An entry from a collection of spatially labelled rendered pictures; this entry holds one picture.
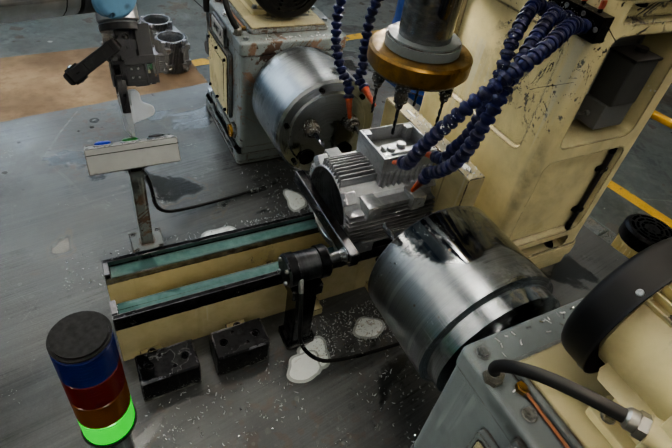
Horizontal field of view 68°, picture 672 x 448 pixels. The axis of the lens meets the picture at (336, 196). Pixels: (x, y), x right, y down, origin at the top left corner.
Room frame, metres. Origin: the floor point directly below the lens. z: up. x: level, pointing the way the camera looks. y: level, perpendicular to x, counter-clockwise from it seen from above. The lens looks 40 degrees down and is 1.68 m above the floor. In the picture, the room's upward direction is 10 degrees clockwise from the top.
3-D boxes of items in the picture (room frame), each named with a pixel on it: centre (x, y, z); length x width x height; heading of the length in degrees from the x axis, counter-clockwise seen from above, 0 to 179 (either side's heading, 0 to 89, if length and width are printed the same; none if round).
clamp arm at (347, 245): (0.72, 0.02, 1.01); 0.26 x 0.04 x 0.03; 32
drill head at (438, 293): (0.53, -0.24, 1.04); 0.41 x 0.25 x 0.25; 32
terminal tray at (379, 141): (0.83, -0.10, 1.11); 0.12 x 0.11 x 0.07; 122
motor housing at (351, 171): (0.81, -0.07, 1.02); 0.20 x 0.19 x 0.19; 122
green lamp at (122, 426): (0.27, 0.23, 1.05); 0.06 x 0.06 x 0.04
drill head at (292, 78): (1.11, 0.12, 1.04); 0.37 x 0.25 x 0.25; 32
